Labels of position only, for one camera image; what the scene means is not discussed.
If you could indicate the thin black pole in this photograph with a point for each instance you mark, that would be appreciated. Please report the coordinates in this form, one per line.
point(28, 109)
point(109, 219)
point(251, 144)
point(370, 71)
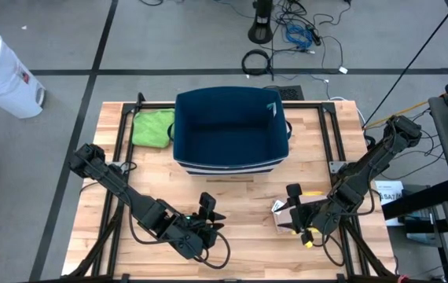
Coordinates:
point(416, 59)

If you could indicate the silver metal bracket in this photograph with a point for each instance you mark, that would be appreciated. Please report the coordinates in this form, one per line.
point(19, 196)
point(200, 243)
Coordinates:
point(336, 167)

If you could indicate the black floor vent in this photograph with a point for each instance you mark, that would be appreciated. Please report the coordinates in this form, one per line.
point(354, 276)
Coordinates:
point(291, 93)

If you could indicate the black stand base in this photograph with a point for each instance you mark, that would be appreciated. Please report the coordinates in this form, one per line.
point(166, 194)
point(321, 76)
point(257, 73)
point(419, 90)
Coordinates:
point(260, 33)

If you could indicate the black power strip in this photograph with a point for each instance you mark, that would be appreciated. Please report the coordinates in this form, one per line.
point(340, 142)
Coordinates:
point(313, 35)

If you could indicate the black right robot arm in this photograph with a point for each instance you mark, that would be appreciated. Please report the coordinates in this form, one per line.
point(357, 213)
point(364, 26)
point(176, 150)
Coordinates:
point(369, 165)

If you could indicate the white power adapter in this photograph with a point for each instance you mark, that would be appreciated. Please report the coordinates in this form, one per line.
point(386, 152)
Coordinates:
point(343, 70)

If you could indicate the navy white striped fabric basket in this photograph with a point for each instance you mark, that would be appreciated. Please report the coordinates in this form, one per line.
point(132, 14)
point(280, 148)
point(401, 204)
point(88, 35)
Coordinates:
point(228, 129)

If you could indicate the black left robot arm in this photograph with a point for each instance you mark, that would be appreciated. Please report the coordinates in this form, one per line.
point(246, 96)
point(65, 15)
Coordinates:
point(110, 181)

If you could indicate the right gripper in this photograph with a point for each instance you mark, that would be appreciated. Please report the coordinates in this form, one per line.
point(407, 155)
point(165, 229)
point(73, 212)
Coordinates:
point(310, 220)

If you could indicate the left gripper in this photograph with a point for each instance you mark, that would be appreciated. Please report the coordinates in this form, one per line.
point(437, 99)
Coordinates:
point(192, 236)

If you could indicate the green microfibre towel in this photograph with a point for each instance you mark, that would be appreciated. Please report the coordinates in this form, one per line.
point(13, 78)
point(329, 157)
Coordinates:
point(151, 127)

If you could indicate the white trash can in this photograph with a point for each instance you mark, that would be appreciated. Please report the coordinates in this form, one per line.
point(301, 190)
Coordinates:
point(4, 74)

